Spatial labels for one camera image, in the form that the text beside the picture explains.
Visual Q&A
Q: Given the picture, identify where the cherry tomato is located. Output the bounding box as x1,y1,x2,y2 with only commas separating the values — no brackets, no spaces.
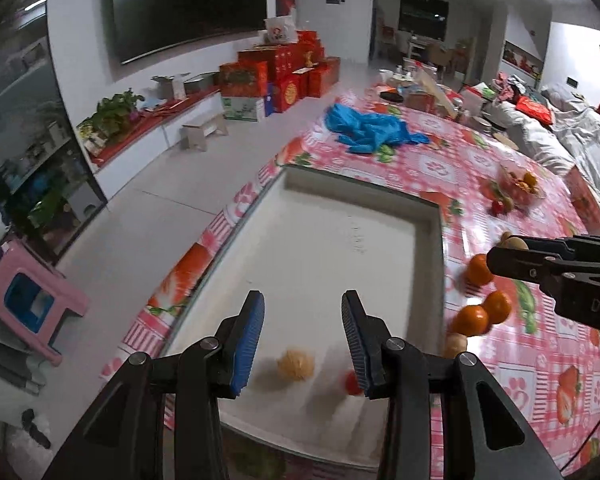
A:
491,200,505,217
343,370,364,396

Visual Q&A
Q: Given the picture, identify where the beige longan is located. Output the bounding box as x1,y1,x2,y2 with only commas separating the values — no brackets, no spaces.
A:
443,333,468,359
276,348,315,382

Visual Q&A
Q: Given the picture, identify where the orange tangerine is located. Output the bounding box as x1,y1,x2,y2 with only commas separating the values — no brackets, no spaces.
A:
449,304,491,337
465,254,494,287
481,290,512,324

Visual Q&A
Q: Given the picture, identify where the beige longan beside tray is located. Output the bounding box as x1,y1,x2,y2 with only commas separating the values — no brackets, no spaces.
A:
443,333,468,359

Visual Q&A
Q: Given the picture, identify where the brown longan mid table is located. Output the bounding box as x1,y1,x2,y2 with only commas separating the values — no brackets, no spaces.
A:
498,231,529,250

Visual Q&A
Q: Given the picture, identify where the red strawberry plaid tablecloth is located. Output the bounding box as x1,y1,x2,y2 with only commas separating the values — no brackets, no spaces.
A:
102,93,600,474

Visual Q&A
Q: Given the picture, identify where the brown longan near bowl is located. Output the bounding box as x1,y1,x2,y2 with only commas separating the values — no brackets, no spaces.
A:
502,196,515,214

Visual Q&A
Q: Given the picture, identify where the glass fruit bowl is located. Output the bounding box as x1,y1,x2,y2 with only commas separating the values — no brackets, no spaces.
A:
496,162,545,211

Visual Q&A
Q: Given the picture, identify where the grey blanket covered sofa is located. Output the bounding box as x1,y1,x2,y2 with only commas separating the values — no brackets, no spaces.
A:
486,84,600,205

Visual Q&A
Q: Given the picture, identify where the white rectangular tray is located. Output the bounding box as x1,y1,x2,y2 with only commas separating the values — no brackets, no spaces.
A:
164,167,444,471

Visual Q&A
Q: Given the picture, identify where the pink plastic stool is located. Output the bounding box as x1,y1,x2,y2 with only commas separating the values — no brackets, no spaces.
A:
0,237,90,366

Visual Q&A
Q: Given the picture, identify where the blue plastic gloves pile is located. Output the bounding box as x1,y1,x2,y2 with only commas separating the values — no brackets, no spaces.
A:
324,103,430,155

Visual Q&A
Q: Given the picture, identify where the white small step stool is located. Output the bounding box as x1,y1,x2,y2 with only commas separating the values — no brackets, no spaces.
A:
182,113,228,152

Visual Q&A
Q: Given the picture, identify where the white tv console cabinet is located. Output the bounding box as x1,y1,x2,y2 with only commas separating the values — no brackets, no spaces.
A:
92,87,221,200

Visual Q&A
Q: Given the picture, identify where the red gift boxes stack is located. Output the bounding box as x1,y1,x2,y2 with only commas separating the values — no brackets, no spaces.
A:
219,30,341,122

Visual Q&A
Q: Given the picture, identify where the green potted plant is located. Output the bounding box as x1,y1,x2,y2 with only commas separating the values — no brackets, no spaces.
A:
78,89,145,156

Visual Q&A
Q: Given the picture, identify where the large black television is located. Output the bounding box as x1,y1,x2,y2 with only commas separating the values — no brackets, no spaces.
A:
110,0,268,63

